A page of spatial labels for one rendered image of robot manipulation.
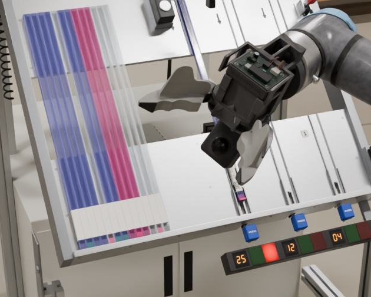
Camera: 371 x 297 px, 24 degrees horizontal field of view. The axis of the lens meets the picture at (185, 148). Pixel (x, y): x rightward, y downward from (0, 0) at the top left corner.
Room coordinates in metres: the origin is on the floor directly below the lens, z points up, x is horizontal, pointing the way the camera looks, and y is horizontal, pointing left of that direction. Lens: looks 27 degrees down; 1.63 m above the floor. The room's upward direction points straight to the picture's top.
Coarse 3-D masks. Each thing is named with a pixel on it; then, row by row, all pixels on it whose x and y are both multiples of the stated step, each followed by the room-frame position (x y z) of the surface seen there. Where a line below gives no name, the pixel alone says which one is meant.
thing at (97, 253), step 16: (352, 192) 1.55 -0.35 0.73; (368, 192) 1.56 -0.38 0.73; (288, 208) 1.49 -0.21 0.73; (304, 208) 1.51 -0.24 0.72; (320, 208) 1.55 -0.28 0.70; (208, 224) 1.43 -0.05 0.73; (224, 224) 1.44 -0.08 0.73; (240, 224) 1.47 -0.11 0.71; (256, 224) 1.51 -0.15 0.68; (128, 240) 1.37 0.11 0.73; (144, 240) 1.38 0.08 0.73; (160, 240) 1.40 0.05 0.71; (176, 240) 1.43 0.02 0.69; (80, 256) 1.33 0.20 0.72; (96, 256) 1.36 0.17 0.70; (112, 256) 1.40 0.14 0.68
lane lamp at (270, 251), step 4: (268, 244) 1.45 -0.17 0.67; (272, 244) 1.46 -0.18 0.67; (264, 248) 1.45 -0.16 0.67; (268, 248) 1.45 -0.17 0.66; (272, 248) 1.45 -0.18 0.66; (264, 252) 1.44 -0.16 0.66; (268, 252) 1.44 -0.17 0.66; (272, 252) 1.44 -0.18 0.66; (276, 252) 1.45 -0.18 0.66; (264, 256) 1.43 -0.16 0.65; (268, 256) 1.44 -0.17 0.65; (272, 256) 1.44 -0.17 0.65; (276, 256) 1.44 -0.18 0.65; (268, 260) 1.43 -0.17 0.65; (272, 260) 1.43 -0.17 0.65
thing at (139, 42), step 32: (32, 0) 1.73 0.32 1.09; (64, 0) 1.75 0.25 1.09; (96, 0) 1.77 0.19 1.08; (128, 0) 1.79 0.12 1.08; (192, 0) 1.83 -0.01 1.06; (224, 0) 1.85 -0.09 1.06; (256, 0) 1.87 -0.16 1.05; (288, 0) 1.89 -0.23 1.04; (128, 32) 1.73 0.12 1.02; (160, 32) 1.75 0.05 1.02; (224, 32) 1.79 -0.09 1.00; (256, 32) 1.81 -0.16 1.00; (32, 64) 1.62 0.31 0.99; (128, 64) 1.68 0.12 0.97
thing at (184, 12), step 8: (184, 8) 1.79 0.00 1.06; (184, 16) 1.78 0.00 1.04; (184, 24) 1.77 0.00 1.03; (192, 32) 1.75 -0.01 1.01; (192, 40) 1.74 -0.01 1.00; (192, 48) 1.73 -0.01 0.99; (200, 56) 1.71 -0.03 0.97; (200, 64) 1.70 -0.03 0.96; (200, 72) 1.69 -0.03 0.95; (208, 80) 1.68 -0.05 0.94; (216, 120) 1.61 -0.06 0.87; (240, 192) 1.50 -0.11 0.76; (240, 200) 1.49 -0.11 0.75
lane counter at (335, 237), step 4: (340, 228) 1.52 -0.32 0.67; (332, 232) 1.51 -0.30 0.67; (336, 232) 1.51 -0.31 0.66; (340, 232) 1.51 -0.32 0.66; (332, 236) 1.50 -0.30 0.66; (336, 236) 1.50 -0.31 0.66; (340, 236) 1.50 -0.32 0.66; (332, 240) 1.49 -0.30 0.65; (336, 240) 1.49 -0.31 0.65; (340, 240) 1.50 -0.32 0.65; (344, 240) 1.50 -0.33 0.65; (336, 244) 1.49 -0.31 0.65
